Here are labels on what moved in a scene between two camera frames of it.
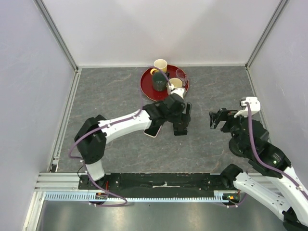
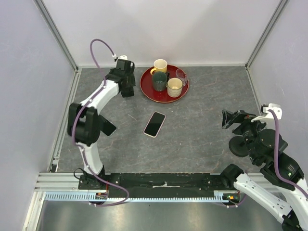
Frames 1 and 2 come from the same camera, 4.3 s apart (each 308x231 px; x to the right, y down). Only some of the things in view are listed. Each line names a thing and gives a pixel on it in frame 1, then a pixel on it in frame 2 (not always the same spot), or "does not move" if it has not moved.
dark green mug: x=159 y=82 does not move
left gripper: x=178 y=119 to x=132 y=72
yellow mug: x=160 y=63 does not move
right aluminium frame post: x=281 y=4 does not move
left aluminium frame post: x=57 y=32 does not move
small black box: x=181 y=128 to x=127 y=86
